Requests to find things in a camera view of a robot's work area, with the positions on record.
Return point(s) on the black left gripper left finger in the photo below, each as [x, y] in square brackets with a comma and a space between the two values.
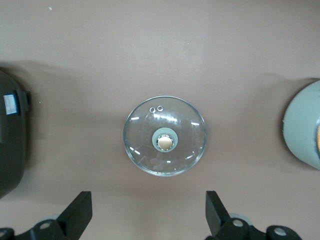
[75, 215]

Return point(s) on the black rice cooker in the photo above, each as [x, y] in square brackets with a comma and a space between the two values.
[12, 137]

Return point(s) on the brown table cover sheet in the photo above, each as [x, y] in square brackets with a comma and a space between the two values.
[160, 50]

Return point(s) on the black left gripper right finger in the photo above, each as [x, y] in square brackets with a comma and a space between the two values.
[217, 217]

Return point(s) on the glass pot lid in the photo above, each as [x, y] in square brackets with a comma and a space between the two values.
[150, 150]

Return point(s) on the yellow corn cob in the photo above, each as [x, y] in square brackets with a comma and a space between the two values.
[318, 140]

